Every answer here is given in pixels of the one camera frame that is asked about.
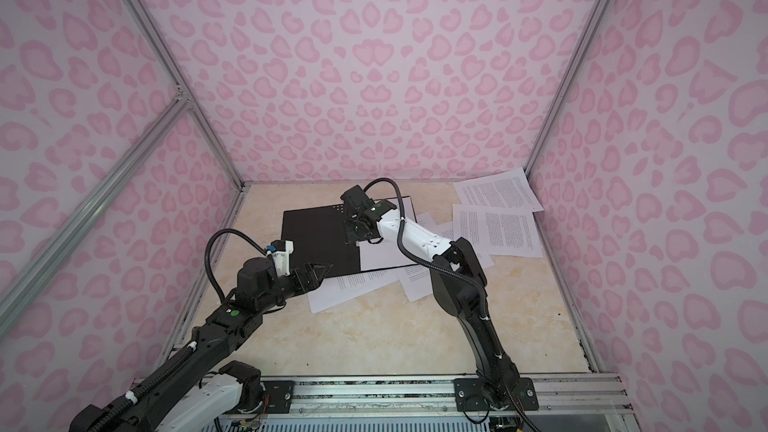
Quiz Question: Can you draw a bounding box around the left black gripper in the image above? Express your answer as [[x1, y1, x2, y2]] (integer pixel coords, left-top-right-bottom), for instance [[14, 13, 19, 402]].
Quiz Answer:
[[258, 261, 330, 315]]

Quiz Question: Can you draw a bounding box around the blue black file folder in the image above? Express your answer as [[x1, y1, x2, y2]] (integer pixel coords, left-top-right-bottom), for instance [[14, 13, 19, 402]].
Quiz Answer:
[[281, 204, 365, 278]]

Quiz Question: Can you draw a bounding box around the printed paper sheet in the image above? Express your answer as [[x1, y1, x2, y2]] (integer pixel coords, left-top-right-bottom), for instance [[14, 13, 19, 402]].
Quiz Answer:
[[395, 212, 496, 303], [308, 269, 399, 314], [358, 241, 412, 272]]

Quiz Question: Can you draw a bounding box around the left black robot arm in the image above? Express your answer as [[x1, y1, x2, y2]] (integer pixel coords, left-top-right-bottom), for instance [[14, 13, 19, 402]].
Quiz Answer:
[[69, 257, 332, 431]]

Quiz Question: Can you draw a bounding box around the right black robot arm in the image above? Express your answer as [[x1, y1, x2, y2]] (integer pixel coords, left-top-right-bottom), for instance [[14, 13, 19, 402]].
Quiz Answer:
[[341, 178, 523, 412]]

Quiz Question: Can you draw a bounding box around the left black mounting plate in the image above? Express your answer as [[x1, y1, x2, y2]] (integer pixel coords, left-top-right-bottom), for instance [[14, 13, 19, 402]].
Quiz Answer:
[[236, 380, 296, 414]]

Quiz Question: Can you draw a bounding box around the black mounting plate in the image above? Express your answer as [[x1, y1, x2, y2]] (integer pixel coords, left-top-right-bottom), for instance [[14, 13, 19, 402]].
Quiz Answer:
[[452, 377, 540, 412], [236, 380, 296, 414]]

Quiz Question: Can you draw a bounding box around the printed paper sheet far corner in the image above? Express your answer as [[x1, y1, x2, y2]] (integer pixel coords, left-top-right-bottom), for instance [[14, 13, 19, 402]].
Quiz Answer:
[[454, 167, 544, 212]]

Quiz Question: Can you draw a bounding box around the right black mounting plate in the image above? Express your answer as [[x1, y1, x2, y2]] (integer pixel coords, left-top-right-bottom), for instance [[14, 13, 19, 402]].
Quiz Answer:
[[452, 377, 540, 412]]

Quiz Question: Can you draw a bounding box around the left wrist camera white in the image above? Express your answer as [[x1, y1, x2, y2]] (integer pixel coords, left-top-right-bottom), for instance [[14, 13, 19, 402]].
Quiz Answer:
[[266, 240, 294, 277]]

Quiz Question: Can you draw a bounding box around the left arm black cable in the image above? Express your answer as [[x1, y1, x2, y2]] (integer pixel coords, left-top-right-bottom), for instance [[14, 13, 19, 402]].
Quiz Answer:
[[203, 227, 268, 304]]

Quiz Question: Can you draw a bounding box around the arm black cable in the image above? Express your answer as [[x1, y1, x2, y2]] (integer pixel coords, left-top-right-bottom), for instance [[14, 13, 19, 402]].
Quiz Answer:
[[362, 177, 541, 432], [203, 227, 268, 304]]

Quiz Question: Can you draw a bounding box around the printed paper sheet right wall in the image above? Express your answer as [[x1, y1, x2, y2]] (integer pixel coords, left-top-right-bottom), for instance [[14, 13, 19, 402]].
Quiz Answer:
[[453, 204, 543, 258]]

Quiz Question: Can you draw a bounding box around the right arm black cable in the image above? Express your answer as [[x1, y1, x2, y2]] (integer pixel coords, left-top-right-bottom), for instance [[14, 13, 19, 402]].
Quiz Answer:
[[362, 177, 541, 432]]

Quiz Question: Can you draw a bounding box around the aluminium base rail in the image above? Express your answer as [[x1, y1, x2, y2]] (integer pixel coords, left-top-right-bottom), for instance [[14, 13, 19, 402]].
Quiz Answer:
[[110, 373, 640, 432]]

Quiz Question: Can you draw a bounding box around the aluminium frame post back left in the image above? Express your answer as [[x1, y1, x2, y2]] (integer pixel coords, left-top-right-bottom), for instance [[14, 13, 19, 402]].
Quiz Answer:
[[121, 0, 246, 192]]

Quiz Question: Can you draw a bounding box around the aluminium frame post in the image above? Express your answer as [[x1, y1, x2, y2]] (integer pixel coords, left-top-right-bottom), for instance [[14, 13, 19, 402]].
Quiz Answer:
[[121, 0, 246, 192], [524, 0, 616, 181]]

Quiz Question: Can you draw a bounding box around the aluminium frame strut diagonal left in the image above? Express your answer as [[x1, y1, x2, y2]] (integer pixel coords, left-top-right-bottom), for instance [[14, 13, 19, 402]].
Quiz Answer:
[[1, 93, 189, 337]]

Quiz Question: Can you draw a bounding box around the aluminium frame post back right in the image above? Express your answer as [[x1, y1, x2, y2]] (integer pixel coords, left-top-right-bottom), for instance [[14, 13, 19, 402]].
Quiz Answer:
[[524, 0, 616, 181]]

